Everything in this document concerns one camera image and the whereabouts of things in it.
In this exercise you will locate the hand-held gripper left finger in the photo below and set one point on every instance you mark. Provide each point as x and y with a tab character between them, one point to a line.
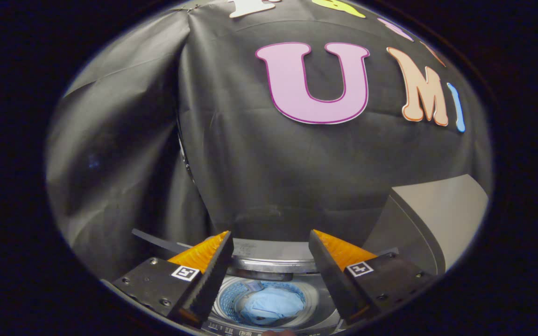
213	280

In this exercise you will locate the light blue shirt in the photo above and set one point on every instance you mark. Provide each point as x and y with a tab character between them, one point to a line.
273	305

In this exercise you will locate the black backdrop cloth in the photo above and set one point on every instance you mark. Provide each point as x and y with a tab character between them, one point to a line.
250	163

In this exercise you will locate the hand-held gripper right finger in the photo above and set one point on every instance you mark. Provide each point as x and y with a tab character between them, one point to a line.
329	280

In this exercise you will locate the dark grey washing machine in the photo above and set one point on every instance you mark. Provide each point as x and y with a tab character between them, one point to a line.
273	261

